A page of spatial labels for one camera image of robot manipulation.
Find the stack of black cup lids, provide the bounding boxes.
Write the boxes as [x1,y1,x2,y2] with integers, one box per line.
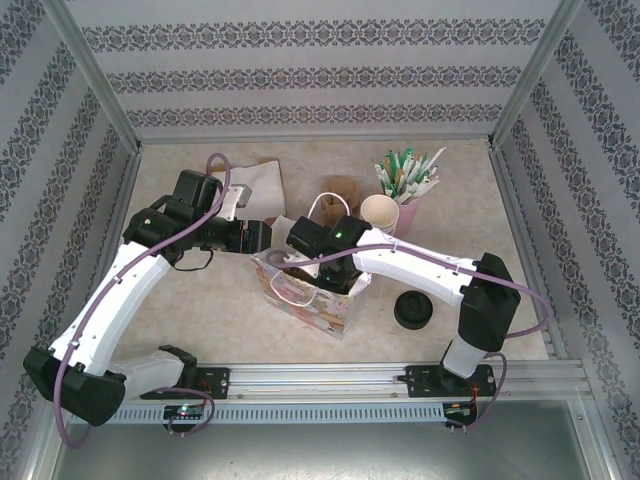
[393,291,433,331]

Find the white patterned paper gift bag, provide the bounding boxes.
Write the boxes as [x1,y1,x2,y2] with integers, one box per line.
[251,192,374,342]

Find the left aluminium side bar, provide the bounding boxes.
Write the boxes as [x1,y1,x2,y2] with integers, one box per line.
[68,144,146,365]

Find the aluminium side bar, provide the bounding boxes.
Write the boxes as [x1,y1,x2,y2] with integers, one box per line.
[68,144,146,365]
[487,142,574,360]

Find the long white wrapped straw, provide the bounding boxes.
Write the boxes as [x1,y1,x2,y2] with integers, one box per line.
[413,147,449,187]

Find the left black mount plate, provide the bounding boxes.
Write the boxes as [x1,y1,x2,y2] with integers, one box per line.
[194,367,232,400]

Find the brown paper sheet stack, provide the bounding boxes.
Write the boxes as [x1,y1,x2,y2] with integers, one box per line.
[207,157,286,222]

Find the left small circuit board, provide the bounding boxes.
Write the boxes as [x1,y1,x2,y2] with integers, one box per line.
[164,403,207,420]

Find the right aluminium frame post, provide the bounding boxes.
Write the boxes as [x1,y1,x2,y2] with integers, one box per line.
[485,0,586,150]

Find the left aluminium frame post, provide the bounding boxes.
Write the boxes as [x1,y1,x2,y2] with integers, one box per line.
[44,0,145,151]

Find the stack of white paper cups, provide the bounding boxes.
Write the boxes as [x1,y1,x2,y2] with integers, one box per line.
[359,193,401,239]

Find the slotted grey cable duct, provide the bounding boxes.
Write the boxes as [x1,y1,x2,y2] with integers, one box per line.
[117,402,481,425]

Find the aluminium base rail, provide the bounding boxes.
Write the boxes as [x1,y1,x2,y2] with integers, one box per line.
[122,362,586,402]

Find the green tipped wrapped straw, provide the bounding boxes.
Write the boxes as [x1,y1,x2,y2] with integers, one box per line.
[396,146,413,195]
[383,151,401,195]
[403,153,427,197]
[374,160,396,197]

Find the brown cardboard cup carrier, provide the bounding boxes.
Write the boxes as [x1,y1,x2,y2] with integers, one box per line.
[319,175,364,229]

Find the black mount plate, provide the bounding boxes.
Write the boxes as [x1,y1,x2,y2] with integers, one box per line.
[405,363,494,400]
[194,367,232,400]

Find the aluminium frame post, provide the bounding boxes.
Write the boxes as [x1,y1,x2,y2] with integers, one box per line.
[44,0,145,151]
[485,0,586,150]

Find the white tissue paper sheet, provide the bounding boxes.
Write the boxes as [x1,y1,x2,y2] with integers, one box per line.
[222,162,284,221]

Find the right aluminium side bar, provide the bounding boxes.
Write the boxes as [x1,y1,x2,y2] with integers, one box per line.
[487,142,574,360]

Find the right black mount plate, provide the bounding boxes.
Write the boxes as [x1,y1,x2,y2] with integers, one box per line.
[405,363,494,400]

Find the thin black cable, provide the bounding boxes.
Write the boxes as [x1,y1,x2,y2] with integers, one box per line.
[172,248,216,273]

